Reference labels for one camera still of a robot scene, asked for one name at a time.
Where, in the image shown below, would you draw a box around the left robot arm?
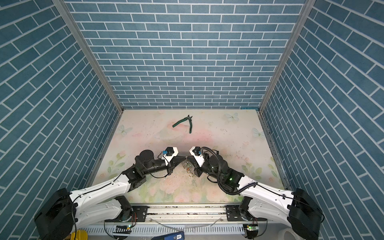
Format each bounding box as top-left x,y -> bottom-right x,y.
34,147 -> 191,240

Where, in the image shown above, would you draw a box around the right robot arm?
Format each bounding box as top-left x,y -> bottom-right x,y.
188,147 -> 325,240

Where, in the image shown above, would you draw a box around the blue device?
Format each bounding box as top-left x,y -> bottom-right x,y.
151,232 -> 185,240

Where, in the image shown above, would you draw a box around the white tape roll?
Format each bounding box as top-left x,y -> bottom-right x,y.
278,228 -> 302,240

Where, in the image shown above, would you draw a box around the yellow tape roll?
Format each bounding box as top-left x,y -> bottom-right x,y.
65,230 -> 88,240

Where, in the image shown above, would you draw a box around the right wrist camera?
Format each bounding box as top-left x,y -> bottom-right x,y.
190,147 -> 205,168

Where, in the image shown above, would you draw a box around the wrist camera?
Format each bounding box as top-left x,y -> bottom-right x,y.
190,147 -> 205,168
161,147 -> 179,166

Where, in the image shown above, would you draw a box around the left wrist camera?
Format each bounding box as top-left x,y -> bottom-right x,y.
161,147 -> 179,166

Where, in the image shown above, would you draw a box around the green handled pliers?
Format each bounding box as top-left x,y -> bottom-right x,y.
172,115 -> 193,134

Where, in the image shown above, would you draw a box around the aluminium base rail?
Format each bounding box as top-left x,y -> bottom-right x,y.
61,202 -> 310,230

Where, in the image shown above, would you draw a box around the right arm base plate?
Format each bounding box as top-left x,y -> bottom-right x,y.
225,205 -> 250,222

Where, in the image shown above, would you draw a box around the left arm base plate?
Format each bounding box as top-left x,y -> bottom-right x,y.
128,206 -> 149,224

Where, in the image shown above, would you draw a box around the white cable duct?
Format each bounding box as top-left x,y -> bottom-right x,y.
84,224 -> 245,237

